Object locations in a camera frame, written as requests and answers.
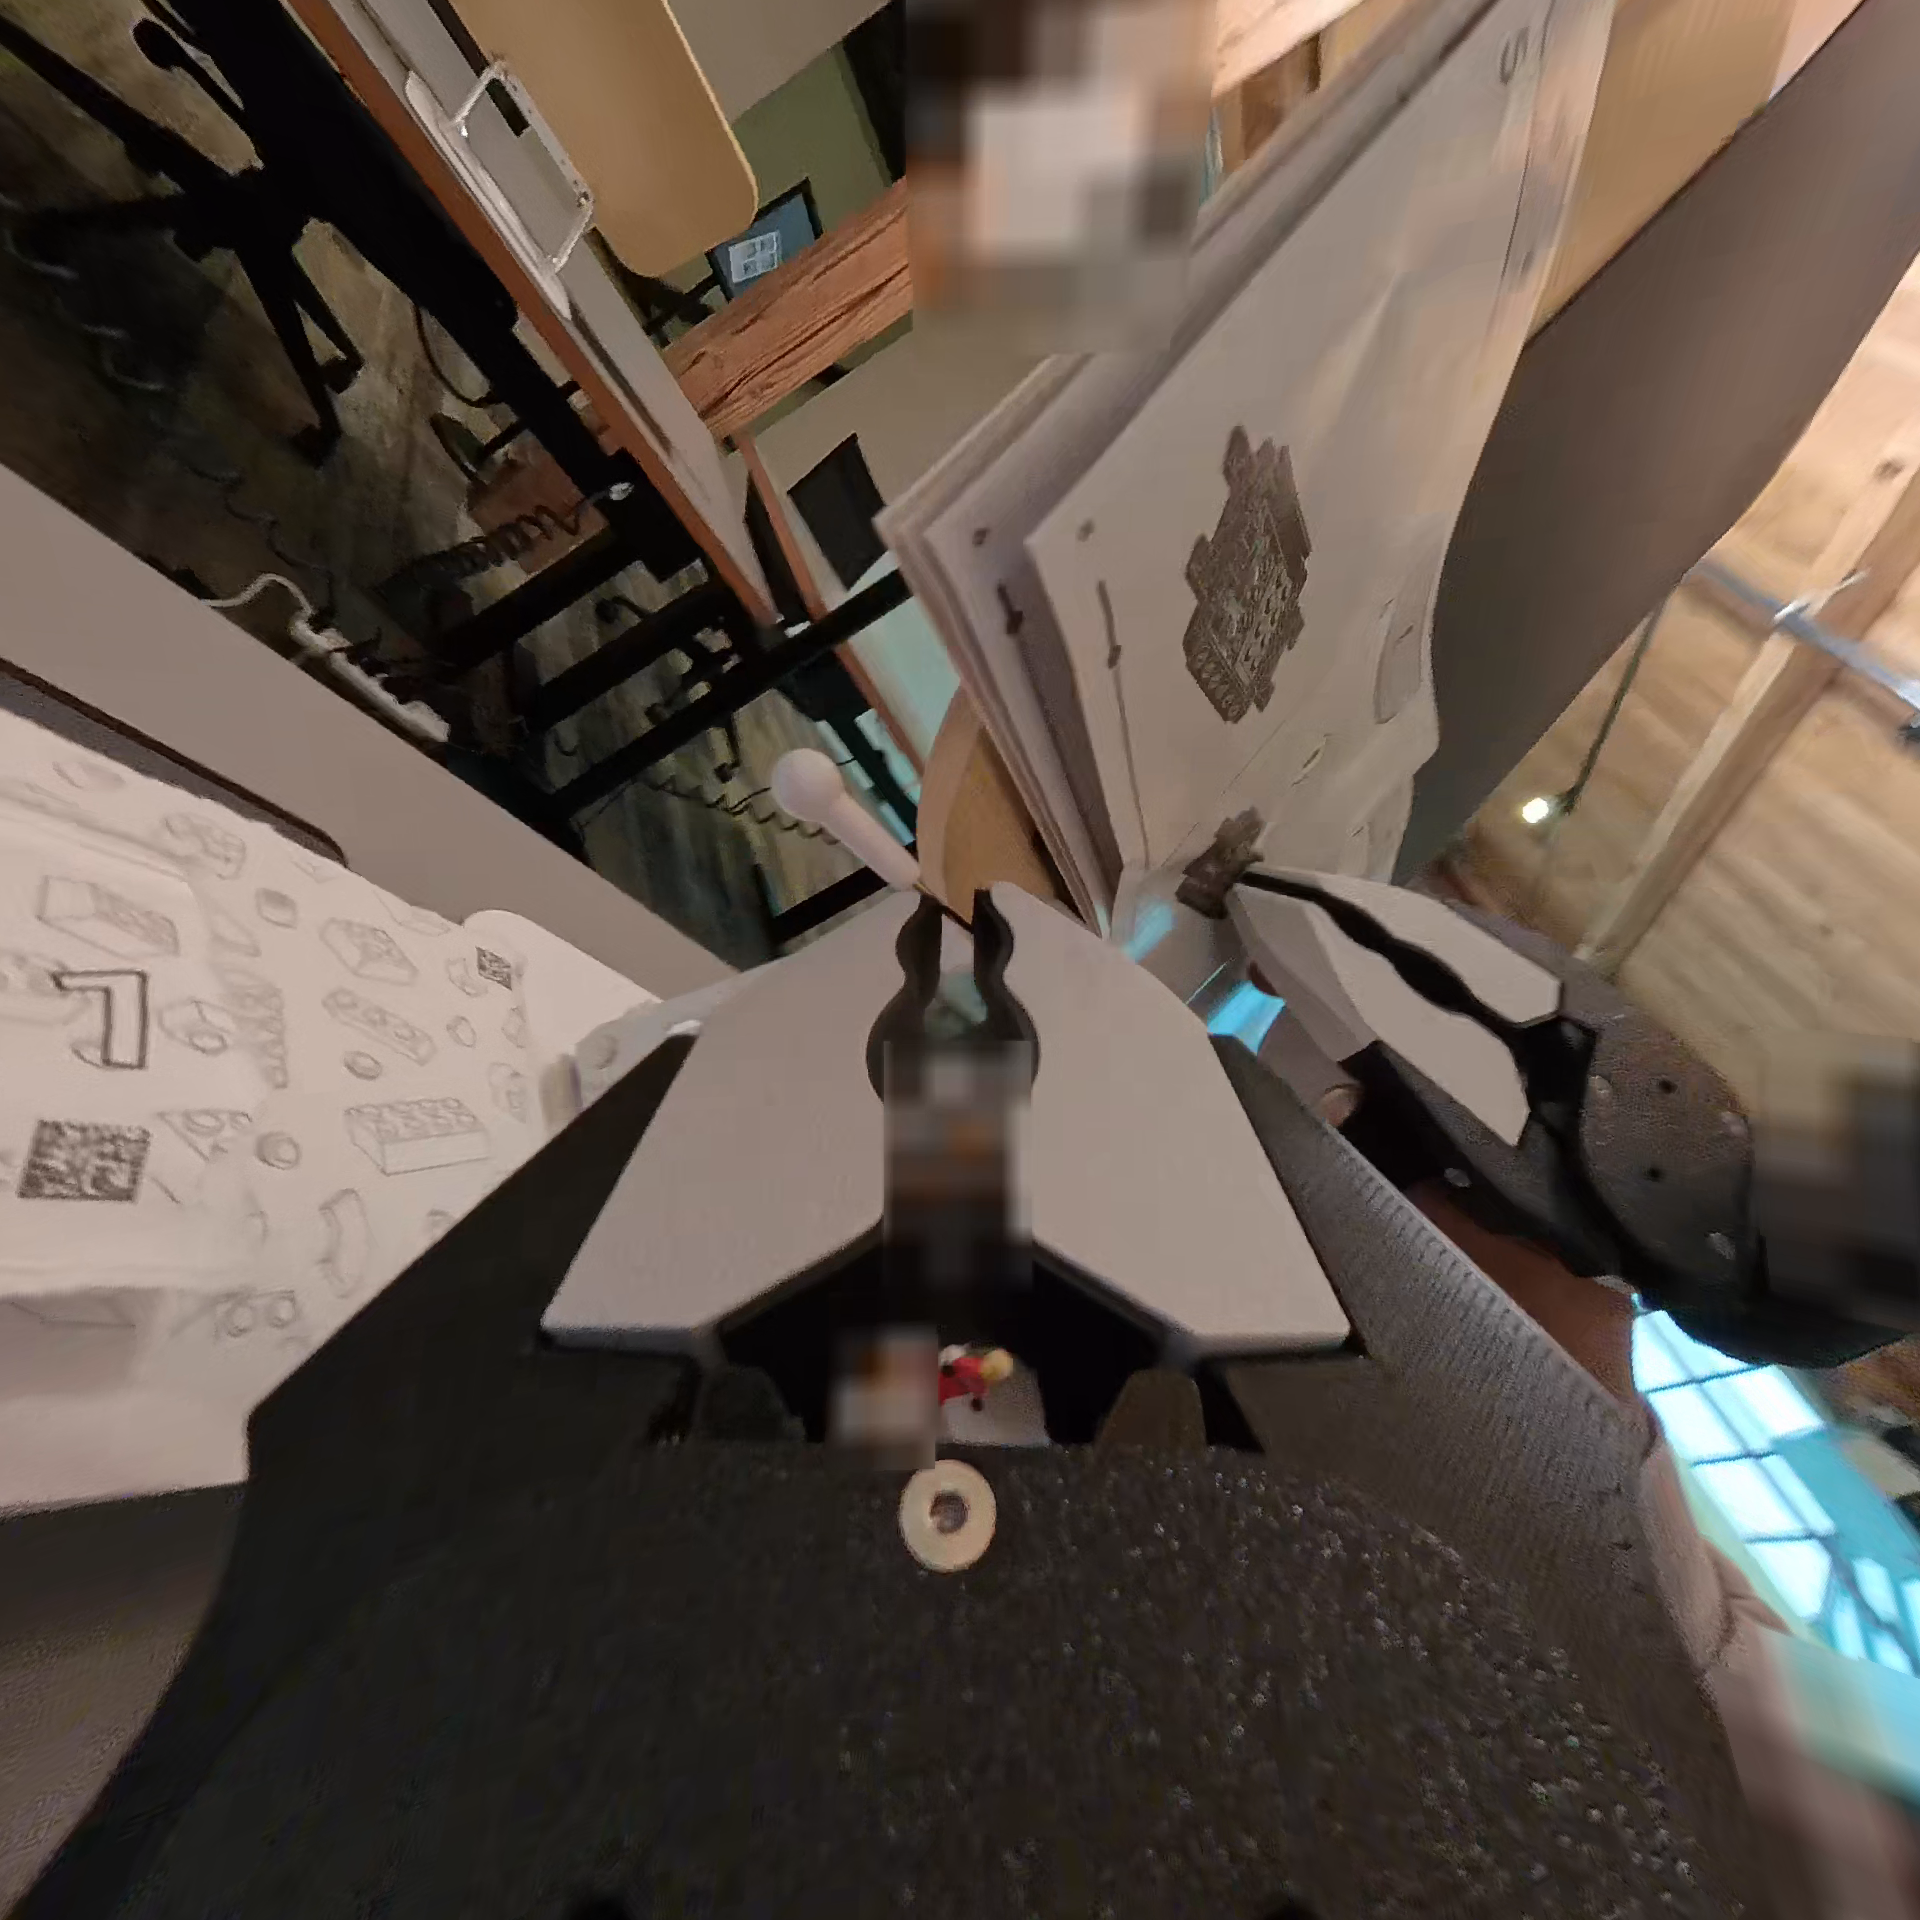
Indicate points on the black rectangular panel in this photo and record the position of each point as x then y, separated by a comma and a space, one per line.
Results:
840, 510

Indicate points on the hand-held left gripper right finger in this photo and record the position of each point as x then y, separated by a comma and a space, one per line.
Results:
1170, 1170

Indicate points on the black office chair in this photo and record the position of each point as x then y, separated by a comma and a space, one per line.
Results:
194, 182

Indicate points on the small screen on stand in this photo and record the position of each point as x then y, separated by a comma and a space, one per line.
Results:
763, 248

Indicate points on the grey desk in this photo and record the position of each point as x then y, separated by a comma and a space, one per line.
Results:
375, 780

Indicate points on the white power strip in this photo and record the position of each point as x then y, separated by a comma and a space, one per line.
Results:
360, 676

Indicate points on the person's right forearm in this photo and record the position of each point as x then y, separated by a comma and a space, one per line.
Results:
1799, 1799

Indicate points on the person's right hand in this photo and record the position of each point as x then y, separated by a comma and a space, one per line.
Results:
1515, 1253

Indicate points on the white gooseneck lamp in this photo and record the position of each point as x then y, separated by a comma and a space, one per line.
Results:
826, 796

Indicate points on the slanted wooden beam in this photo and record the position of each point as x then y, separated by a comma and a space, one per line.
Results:
796, 316

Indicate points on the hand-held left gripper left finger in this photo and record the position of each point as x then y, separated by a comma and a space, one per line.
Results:
751, 1170

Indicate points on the grey slanted board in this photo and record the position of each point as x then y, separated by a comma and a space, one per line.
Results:
1650, 375

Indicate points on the white desk device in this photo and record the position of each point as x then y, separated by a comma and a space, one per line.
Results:
511, 182

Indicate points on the grey printed instruction sheet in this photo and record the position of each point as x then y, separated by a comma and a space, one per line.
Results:
1348, 375

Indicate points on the rounded wooden desk divider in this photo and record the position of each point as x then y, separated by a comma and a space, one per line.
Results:
630, 120

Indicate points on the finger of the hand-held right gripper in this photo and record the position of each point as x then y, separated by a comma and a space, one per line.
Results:
1455, 945
1380, 1004

